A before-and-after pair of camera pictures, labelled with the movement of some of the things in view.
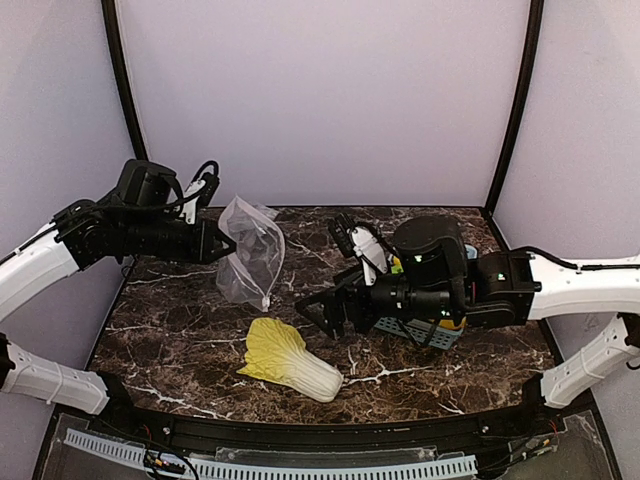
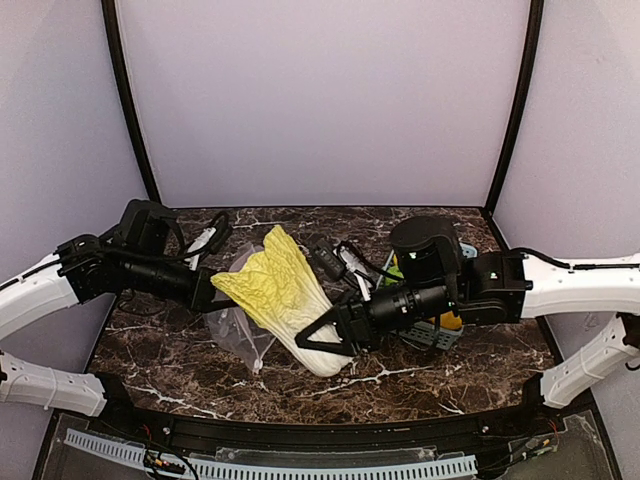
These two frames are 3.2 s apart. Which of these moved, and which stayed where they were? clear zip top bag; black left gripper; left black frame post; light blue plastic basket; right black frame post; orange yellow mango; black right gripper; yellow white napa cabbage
Moved: yellow white napa cabbage; clear zip top bag; black right gripper; black left gripper
Stayed: light blue plastic basket; right black frame post; left black frame post; orange yellow mango
